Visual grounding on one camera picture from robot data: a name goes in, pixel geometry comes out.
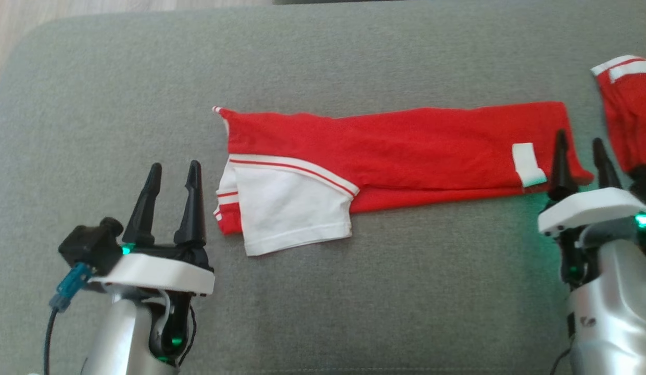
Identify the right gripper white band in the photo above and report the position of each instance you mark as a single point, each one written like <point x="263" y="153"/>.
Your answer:
<point x="588" y="211"/>

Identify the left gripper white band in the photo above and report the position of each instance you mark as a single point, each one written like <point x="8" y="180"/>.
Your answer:
<point x="156" y="273"/>

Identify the red shorts with white stripes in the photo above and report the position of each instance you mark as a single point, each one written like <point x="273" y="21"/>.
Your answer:
<point x="630" y="120"/>

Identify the red shirt with white sleeves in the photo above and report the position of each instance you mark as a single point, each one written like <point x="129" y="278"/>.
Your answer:
<point x="406" y="151"/>

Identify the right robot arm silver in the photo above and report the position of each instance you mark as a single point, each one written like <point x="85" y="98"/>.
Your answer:
<point x="614" y="312"/>

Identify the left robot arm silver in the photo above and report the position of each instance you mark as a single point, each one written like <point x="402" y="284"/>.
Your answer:
<point x="119" y="338"/>

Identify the large grey sofa seat cushion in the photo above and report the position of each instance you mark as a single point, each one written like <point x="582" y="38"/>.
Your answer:
<point x="354" y="312"/>

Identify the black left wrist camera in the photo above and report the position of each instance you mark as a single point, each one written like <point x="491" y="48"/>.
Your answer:
<point x="88" y="247"/>

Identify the blue left camera connector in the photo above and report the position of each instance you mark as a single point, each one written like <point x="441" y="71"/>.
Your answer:
<point x="73" y="284"/>

